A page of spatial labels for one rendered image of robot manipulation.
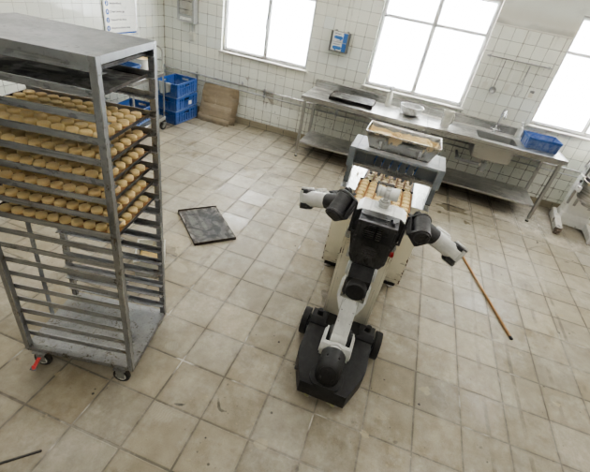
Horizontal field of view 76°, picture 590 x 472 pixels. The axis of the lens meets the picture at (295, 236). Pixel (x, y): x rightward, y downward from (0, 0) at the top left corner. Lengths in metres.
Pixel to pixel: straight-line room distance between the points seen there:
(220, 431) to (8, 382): 1.24
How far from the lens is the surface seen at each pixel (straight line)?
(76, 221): 2.02
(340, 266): 2.62
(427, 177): 3.09
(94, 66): 1.56
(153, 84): 1.98
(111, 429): 2.49
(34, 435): 2.58
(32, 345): 2.76
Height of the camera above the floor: 2.14
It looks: 34 degrees down
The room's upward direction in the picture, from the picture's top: 11 degrees clockwise
